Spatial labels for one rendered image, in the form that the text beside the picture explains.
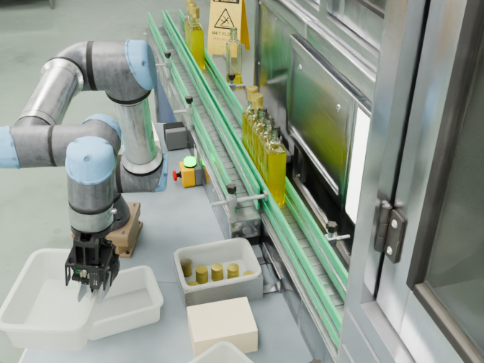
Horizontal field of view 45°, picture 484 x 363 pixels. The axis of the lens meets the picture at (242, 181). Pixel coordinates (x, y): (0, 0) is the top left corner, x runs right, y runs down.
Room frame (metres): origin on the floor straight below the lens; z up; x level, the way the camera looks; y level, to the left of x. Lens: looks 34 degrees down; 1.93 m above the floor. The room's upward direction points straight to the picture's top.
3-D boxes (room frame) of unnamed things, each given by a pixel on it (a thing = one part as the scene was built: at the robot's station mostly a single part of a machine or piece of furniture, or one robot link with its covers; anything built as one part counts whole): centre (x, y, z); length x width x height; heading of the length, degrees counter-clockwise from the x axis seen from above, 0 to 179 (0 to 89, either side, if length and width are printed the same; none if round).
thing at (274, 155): (1.46, -0.10, 0.99); 0.06 x 0.06 x 0.21; 16
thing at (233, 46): (2.30, 0.03, 1.01); 0.06 x 0.06 x 0.26; 17
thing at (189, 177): (1.76, 0.19, 0.79); 0.07 x 0.07 x 0.07; 16
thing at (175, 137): (2.03, 0.27, 0.79); 0.08 x 0.08 x 0.08; 16
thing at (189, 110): (1.92, 0.22, 0.94); 0.07 x 0.04 x 0.13; 106
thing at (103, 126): (0.90, 0.27, 1.41); 0.11 x 0.11 x 0.08; 4
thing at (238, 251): (1.22, 0.07, 0.80); 0.22 x 0.17 x 0.09; 106
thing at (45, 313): (0.83, 0.36, 1.09); 0.22 x 0.17 x 0.09; 176
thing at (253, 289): (1.23, 0.04, 0.79); 0.27 x 0.17 x 0.08; 106
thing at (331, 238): (1.18, -0.25, 0.94); 0.07 x 0.04 x 0.13; 106
